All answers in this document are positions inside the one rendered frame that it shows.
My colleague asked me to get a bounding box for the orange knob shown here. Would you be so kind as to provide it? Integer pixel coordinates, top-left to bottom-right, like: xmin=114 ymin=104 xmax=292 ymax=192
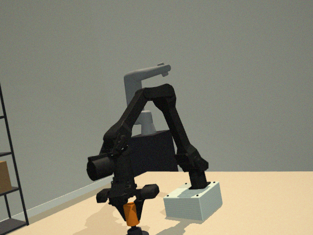
xmin=123 ymin=202 xmax=140 ymax=226

